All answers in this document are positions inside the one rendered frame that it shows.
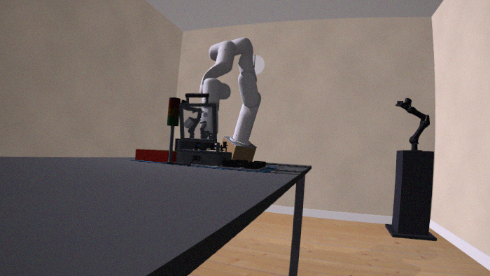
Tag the red open-top bin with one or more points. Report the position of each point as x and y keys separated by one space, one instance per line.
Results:
x=154 y=155

